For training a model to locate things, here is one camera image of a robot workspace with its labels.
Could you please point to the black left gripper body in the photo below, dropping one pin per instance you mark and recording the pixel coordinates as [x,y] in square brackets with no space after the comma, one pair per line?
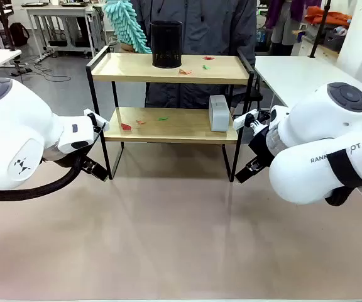
[86,163]

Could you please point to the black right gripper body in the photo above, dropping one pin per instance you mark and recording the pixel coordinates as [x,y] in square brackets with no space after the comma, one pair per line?
[261,148]

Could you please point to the red paper scrap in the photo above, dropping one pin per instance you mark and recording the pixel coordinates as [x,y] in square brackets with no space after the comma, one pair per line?
[208,58]
[125,126]

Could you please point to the grey digital alarm clock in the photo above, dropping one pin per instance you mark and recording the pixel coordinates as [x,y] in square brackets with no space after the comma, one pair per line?
[220,114]

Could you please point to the orange paper scrap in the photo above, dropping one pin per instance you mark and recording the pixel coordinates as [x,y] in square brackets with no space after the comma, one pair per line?
[184,72]
[140,122]

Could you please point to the green paper scrap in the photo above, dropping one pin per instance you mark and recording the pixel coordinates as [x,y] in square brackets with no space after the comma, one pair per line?
[206,67]
[163,118]

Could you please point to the black mesh pen holder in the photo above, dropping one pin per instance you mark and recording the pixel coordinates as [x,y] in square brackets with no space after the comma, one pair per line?
[166,44]

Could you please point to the teal microfiber duster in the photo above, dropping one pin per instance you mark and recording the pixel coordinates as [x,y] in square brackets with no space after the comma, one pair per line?
[127,22]

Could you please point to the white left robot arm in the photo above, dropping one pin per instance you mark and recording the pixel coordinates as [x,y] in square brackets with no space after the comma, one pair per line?
[14,126]

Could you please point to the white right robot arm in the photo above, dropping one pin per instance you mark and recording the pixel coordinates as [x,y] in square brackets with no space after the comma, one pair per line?
[319,122]

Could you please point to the two-tier wood metal shelf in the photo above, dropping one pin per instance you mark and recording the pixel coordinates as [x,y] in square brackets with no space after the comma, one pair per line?
[168,129]

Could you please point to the person right hand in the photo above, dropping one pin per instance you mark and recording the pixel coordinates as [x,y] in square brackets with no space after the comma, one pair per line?
[127,48]

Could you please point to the large white side table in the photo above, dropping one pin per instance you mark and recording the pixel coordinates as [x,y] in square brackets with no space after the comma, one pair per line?
[294,75]

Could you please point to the person dark grey jacket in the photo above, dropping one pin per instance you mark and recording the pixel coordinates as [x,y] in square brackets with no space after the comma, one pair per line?
[212,28]

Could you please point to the grey plastic crate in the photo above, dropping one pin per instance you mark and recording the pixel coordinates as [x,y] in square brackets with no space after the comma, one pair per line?
[335,39]

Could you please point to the purple jacket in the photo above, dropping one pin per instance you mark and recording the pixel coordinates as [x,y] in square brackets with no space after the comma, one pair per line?
[276,11]

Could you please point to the black backpack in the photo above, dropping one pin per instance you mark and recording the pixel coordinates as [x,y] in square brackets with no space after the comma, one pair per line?
[19,34]

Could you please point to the orange cloth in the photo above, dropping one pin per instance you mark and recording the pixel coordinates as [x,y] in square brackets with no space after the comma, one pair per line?
[325,15]

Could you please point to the white background desk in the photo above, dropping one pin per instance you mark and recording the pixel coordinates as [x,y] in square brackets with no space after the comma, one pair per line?
[61,12]

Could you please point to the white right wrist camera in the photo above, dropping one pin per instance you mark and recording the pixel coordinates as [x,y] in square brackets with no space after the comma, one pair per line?
[242,119]

